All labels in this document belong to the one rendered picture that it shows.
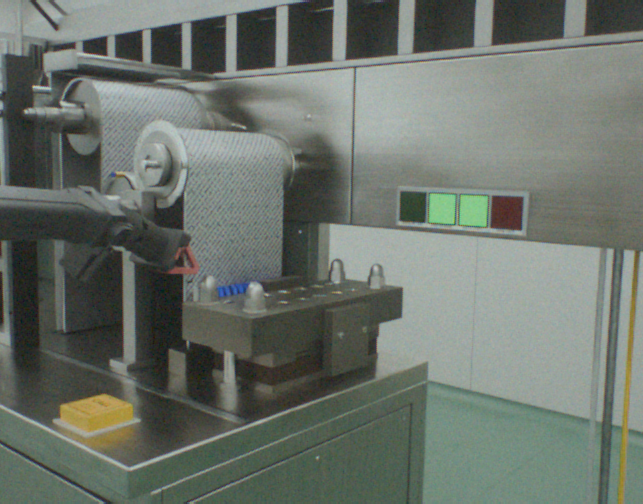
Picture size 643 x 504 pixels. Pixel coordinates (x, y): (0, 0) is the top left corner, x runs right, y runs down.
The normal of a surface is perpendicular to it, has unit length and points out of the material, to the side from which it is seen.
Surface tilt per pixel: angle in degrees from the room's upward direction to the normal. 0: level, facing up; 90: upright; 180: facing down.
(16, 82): 90
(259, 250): 91
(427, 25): 90
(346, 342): 90
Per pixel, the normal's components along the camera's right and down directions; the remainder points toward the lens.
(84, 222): 0.75, 0.58
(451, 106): -0.65, 0.07
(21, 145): 0.76, 0.10
